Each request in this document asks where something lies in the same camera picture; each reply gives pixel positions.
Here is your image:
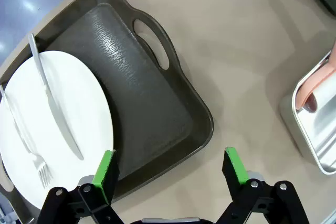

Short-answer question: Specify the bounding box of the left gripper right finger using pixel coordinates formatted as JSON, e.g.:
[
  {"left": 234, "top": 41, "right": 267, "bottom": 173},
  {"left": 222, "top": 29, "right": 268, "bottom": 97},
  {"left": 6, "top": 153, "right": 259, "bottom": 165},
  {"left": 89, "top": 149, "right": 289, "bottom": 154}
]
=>
[{"left": 216, "top": 147, "right": 310, "bottom": 224}]

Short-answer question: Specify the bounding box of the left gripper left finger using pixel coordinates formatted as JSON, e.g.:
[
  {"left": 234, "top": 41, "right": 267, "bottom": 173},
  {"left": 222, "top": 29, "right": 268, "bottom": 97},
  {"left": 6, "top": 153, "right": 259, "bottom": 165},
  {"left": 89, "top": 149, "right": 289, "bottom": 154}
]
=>
[{"left": 36, "top": 150, "right": 124, "bottom": 224}]

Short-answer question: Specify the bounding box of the brown plastic serving tray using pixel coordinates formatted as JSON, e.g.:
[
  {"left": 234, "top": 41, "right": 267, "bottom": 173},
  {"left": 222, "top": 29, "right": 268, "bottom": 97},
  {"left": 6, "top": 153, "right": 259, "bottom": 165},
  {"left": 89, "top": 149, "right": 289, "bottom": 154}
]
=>
[{"left": 0, "top": 0, "right": 215, "bottom": 224}]

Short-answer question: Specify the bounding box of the white round plate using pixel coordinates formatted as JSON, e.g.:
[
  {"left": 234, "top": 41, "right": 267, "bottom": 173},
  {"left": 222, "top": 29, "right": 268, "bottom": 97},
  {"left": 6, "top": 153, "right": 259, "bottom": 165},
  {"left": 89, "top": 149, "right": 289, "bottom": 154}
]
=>
[{"left": 0, "top": 50, "right": 115, "bottom": 210}]

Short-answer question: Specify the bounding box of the rectangular metal container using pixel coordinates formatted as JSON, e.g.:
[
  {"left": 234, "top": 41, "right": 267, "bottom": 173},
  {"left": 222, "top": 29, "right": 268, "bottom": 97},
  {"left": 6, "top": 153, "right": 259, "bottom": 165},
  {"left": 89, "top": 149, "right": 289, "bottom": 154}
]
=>
[{"left": 279, "top": 50, "right": 336, "bottom": 176}]

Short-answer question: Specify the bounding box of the silver table knife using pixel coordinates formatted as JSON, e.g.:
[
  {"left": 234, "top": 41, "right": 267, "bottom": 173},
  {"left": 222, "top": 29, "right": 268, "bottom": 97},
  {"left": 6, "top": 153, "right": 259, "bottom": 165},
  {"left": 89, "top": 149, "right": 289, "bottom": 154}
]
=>
[{"left": 28, "top": 33, "right": 85, "bottom": 161}]

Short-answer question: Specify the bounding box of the pink lint roller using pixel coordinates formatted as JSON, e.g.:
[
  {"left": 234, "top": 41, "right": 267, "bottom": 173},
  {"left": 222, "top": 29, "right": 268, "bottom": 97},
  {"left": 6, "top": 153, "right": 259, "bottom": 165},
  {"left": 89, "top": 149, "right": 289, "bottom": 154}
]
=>
[{"left": 295, "top": 42, "right": 336, "bottom": 114}]

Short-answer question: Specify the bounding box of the silver fork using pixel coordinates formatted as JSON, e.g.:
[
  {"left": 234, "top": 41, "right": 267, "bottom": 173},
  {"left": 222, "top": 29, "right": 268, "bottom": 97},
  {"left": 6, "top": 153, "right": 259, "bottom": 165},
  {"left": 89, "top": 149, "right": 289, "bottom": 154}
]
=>
[{"left": 0, "top": 84, "right": 54, "bottom": 189}]

